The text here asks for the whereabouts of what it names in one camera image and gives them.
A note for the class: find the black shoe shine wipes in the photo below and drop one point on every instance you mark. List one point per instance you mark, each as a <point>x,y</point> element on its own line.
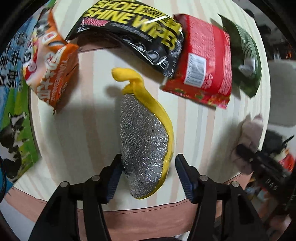
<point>155,37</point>

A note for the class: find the cardboard milk box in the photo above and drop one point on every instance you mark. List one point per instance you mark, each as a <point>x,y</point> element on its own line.
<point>18,148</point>

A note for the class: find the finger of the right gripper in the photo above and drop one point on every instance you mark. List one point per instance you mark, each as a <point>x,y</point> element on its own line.
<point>245,153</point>

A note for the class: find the green wipes packet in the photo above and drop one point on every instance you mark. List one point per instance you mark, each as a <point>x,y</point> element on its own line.
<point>245,59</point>

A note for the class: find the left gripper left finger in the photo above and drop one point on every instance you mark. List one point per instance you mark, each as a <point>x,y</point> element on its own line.
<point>59,218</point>

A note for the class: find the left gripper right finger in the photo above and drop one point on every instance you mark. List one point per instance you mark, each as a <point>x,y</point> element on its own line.
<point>223,210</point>

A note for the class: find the orange cartoon snack packet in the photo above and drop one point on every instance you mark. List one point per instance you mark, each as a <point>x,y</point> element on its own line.
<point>49,61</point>

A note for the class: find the purple cloth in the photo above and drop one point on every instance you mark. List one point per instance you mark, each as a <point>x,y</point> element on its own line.
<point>251,132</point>

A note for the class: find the red wipes packet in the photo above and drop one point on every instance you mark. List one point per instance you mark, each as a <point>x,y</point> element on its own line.
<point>203,72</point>

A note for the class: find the yellow steel scrubber sponge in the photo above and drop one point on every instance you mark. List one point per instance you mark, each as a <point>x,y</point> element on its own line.
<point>146,136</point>

